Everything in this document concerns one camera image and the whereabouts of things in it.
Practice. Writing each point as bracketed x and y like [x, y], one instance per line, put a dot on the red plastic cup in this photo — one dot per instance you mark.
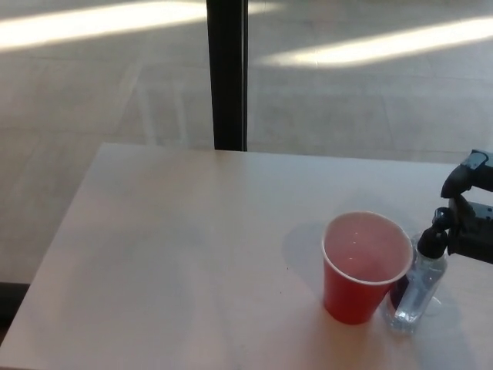
[348, 294]

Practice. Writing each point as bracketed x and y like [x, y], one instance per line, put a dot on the clear soap pump bottle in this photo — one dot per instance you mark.
[414, 283]

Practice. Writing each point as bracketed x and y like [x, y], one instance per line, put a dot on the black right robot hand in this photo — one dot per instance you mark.
[471, 237]

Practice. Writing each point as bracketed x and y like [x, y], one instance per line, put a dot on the black window frame post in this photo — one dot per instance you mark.
[228, 75]

